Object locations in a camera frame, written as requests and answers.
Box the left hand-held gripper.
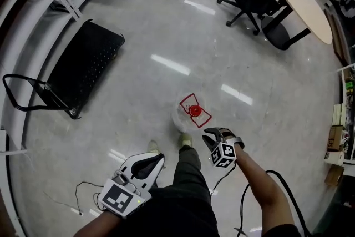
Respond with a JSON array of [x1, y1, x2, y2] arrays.
[[98, 152, 166, 220]]

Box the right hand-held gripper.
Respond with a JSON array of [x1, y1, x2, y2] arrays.
[[202, 127, 245, 169]]

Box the clear water jug red handle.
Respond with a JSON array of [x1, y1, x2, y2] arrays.
[[171, 93, 213, 133]]

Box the black platform cart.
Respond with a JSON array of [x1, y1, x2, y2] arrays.
[[2, 18, 126, 120]]

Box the person's right forearm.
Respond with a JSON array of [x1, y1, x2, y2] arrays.
[[234, 146, 295, 234]]

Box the person's left forearm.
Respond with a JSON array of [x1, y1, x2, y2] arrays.
[[73, 209, 124, 237]]

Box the person's left shoe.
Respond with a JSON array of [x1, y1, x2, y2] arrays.
[[148, 140, 161, 154]]

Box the person's shoe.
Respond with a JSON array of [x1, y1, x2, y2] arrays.
[[148, 140, 161, 154], [178, 132, 193, 148]]

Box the person's right shoe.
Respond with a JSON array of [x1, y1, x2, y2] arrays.
[[178, 132, 193, 148]]

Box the person's dark trousers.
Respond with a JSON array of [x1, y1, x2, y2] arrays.
[[109, 145, 220, 237]]

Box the cardboard box with print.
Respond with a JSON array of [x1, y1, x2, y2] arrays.
[[323, 124, 347, 167]]

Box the flat cardboard piece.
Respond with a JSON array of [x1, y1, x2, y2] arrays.
[[323, 165, 345, 188]]

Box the white storage shelf unit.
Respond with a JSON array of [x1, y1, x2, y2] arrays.
[[331, 63, 355, 169]]

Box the round beige table black base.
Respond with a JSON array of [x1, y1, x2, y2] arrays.
[[260, 0, 333, 51]]

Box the white metal shelving rack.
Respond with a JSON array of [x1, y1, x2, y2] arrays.
[[0, 0, 120, 237]]

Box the thin black floor cable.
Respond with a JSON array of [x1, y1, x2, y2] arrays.
[[75, 181, 105, 216]]

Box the thick black cable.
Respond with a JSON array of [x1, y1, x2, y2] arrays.
[[212, 162, 313, 237]]

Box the wooden frame boards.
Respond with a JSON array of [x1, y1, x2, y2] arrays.
[[323, 7, 352, 67]]

